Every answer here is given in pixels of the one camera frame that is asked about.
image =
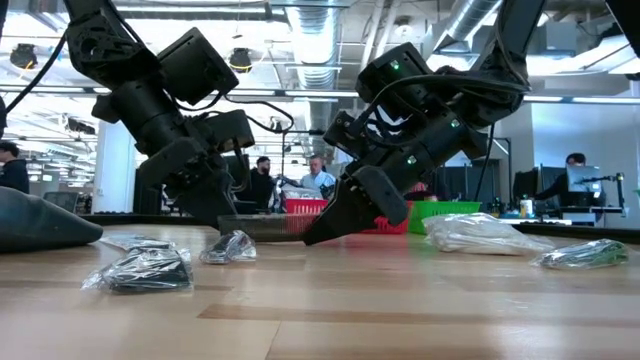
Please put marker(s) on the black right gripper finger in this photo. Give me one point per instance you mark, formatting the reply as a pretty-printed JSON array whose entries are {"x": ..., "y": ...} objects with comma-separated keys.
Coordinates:
[{"x": 345, "y": 215}]

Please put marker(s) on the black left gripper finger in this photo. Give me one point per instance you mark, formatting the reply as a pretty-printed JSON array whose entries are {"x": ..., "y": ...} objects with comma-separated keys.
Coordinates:
[{"x": 210, "y": 200}]

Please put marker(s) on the cotton pads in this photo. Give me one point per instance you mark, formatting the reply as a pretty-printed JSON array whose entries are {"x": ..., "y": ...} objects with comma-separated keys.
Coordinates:
[
  {"x": 475, "y": 235},
  {"x": 300, "y": 192}
]

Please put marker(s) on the silver nail clipper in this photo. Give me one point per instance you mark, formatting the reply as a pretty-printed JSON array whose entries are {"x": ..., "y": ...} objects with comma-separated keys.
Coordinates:
[
  {"x": 585, "y": 254},
  {"x": 230, "y": 248}
]

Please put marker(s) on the black nail file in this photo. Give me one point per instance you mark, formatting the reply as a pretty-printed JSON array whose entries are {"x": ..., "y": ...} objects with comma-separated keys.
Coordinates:
[
  {"x": 135, "y": 242},
  {"x": 145, "y": 272}
]

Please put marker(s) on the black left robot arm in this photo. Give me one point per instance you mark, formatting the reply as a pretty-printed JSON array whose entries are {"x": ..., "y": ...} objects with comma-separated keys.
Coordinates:
[{"x": 115, "y": 55}]

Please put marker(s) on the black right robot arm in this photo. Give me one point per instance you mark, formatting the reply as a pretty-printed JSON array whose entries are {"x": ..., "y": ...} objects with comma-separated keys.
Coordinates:
[{"x": 515, "y": 30}]

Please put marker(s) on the red plastic basket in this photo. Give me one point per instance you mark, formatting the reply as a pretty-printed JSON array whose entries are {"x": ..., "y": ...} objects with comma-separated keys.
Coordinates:
[
  {"x": 305, "y": 206},
  {"x": 390, "y": 229}
]

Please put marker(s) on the person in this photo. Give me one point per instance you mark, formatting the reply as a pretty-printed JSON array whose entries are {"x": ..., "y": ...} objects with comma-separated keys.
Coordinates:
[
  {"x": 560, "y": 190},
  {"x": 14, "y": 175},
  {"x": 317, "y": 177},
  {"x": 262, "y": 185}
]

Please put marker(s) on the black cabinet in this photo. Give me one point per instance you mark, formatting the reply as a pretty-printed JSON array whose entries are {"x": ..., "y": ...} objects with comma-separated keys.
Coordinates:
[{"x": 147, "y": 201}]

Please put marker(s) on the green plastic basket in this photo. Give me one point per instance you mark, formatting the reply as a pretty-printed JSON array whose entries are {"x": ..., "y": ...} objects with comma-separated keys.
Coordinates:
[{"x": 445, "y": 212}]

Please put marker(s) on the white pillar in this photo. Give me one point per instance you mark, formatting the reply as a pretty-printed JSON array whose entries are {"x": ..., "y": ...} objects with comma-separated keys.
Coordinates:
[{"x": 115, "y": 190}]

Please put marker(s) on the black ceiling spot lamp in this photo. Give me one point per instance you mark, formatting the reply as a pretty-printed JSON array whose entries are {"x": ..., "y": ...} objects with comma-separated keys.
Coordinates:
[
  {"x": 240, "y": 60},
  {"x": 24, "y": 56}
]

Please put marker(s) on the black desk monitor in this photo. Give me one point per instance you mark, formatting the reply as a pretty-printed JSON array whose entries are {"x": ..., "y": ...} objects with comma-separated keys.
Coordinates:
[{"x": 525, "y": 182}]

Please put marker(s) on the white cup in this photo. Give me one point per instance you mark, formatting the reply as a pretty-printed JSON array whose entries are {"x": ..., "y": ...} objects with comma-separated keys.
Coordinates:
[{"x": 526, "y": 207}]

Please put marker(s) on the grey desk monitor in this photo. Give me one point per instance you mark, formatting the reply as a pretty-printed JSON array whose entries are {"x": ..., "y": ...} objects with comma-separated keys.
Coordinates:
[{"x": 585, "y": 179}]

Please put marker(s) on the grey office desk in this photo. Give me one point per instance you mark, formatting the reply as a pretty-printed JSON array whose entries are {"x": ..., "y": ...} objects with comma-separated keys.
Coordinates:
[{"x": 590, "y": 216}]

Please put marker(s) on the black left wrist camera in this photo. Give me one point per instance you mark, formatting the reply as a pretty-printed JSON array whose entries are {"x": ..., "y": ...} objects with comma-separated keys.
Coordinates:
[{"x": 235, "y": 130}]

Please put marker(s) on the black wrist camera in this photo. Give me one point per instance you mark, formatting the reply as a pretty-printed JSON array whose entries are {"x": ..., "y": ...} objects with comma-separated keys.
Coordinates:
[
  {"x": 345, "y": 131},
  {"x": 235, "y": 130}
]

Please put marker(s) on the black aluminium table frame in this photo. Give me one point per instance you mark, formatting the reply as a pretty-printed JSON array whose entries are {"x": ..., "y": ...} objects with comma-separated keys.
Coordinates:
[{"x": 150, "y": 219}]

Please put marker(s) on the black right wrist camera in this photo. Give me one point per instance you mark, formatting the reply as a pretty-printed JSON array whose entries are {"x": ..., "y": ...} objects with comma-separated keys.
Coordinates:
[{"x": 345, "y": 131}]

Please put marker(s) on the silver ventilation duct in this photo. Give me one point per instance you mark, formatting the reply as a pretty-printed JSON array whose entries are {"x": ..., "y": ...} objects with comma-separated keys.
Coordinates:
[
  {"x": 465, "y": 20},
  {"x": 315, "y": 45}
]

